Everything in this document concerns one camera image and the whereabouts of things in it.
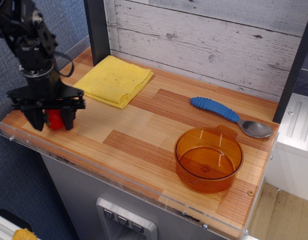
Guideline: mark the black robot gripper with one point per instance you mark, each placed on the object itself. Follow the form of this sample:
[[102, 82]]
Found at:
[[47, 92]]

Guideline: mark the red toy strawberry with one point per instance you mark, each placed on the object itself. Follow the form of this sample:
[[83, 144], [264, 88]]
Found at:
[[53, 119]]

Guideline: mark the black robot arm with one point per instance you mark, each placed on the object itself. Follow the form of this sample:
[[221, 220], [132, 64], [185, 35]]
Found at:
[[23, 28]]

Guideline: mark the yellow folded cloth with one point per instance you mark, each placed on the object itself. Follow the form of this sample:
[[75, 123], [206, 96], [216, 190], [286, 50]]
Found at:
[[114, 82]]

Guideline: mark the grey toy fridge cabinet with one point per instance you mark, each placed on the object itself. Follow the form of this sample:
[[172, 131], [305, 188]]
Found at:
[[79, 191]]

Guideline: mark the silver dispenser button panel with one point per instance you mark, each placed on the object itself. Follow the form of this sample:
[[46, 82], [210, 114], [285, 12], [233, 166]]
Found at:
[[121, 224]]

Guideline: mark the yellow object bottom left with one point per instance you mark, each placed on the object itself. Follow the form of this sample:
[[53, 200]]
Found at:
[[24, 234]]

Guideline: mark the orange transparent plastic pot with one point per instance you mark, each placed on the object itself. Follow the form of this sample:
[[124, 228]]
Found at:
[[208, 158]]

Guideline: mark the white toy sink unit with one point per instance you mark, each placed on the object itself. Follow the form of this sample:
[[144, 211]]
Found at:
[[287, 168]]

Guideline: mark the blue handled metal spoon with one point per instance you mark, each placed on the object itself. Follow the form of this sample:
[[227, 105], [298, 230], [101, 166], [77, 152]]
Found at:
[[250, 128]]

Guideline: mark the dark right frame post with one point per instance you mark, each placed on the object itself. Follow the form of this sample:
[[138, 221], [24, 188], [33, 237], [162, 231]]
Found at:
[[292, 77]]

